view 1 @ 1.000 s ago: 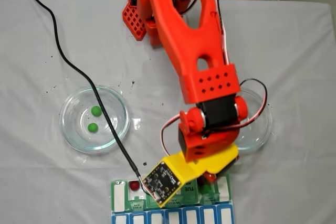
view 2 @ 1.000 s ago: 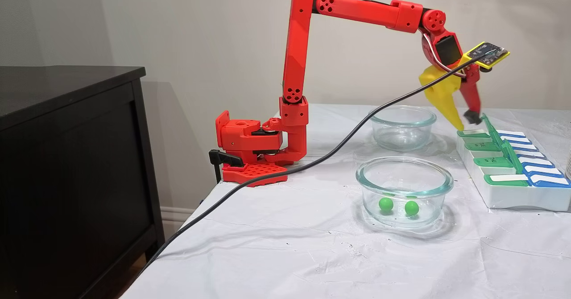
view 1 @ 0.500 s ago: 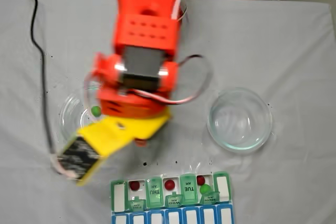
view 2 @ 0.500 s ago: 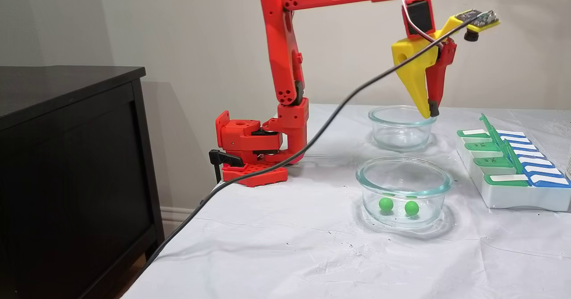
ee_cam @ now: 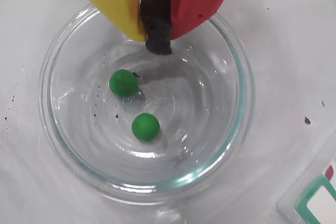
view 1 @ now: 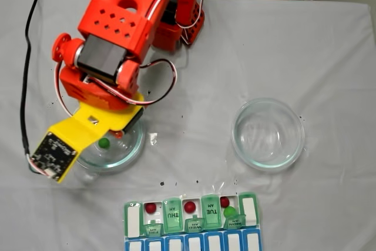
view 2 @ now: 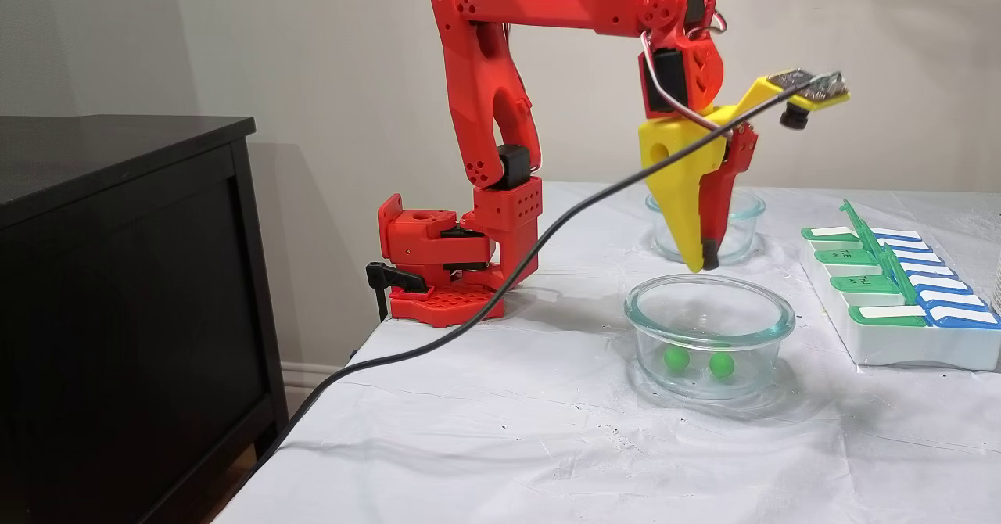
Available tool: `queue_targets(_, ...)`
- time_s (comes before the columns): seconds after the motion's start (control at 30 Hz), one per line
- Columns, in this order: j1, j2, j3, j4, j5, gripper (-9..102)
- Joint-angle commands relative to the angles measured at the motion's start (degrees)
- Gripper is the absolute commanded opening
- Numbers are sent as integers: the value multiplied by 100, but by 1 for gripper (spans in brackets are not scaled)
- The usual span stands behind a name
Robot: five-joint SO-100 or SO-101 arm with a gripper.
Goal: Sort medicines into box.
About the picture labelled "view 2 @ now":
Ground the weekly pill organizer box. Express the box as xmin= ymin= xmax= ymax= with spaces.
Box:
xmin=800 ymin=199 xmax=1001 ymax=372

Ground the glass bowl of red balls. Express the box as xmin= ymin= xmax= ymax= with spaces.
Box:
xmin=646 ymin=188 xmax=766 ymax=267

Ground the glass bowl of green balls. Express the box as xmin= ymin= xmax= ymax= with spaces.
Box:
xmin=623 ymin=275 xmax=797 ymax=401

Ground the black table clamp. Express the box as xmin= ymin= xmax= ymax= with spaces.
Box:
xmin=366 ymin=262 xmax=428 ymax=321

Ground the white tablecloth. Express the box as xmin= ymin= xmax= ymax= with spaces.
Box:
xmin=211 ymin=182 xmax=1001 ymax=524

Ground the black wooden cabinet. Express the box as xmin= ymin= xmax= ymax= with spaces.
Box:
xmin=0 ymin=115 xmax=289 ymax=524

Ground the black camera cable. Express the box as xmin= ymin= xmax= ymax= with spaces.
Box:
xmin=254 ymin=70 xmax=845 ymax=470

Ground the white red servo wire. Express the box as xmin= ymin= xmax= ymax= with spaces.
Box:
xmin=640 ymin=8 xmax=730 ymax=138

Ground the camera board on yellow mount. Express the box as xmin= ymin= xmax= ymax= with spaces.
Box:
xmin=735 ymin=69 xmax=851 ymax=130

